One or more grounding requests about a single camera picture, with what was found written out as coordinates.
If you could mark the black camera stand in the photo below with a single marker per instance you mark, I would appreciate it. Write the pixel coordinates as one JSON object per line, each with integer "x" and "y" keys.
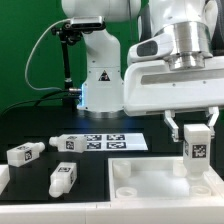
{"x": 68, "y": 37}

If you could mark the grey camera on stand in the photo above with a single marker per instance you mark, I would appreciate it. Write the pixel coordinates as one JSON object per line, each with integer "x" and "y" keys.
{"x": 91, "y": 23}

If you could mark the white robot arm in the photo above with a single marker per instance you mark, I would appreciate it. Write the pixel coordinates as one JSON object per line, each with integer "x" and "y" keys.
{"x": 173, "y": 67}

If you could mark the white square table top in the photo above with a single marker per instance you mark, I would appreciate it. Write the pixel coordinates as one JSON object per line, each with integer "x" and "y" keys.
{"x": 160, "y": 178}

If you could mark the white marker sheet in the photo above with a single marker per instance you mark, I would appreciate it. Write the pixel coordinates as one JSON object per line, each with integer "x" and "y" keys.
{"x": 116, "y": 142}

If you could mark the white U-shaped fence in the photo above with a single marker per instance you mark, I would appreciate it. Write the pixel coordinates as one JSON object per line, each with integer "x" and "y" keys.
{"x": 195, "y": 210}

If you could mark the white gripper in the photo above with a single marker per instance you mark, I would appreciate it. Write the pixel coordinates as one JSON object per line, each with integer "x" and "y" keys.
{"x": 150, "y": 87}

